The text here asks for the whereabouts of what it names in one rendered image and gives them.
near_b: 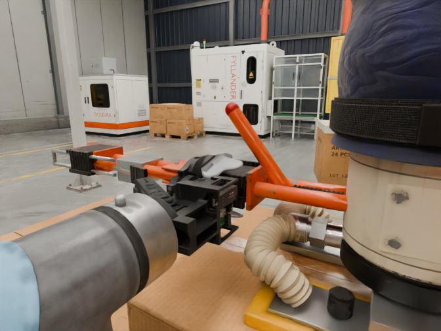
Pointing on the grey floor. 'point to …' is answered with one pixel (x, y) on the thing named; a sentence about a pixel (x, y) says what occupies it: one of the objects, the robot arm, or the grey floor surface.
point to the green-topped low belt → (293, 121)
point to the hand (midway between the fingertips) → (224, 179)
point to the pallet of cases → (174, 121)
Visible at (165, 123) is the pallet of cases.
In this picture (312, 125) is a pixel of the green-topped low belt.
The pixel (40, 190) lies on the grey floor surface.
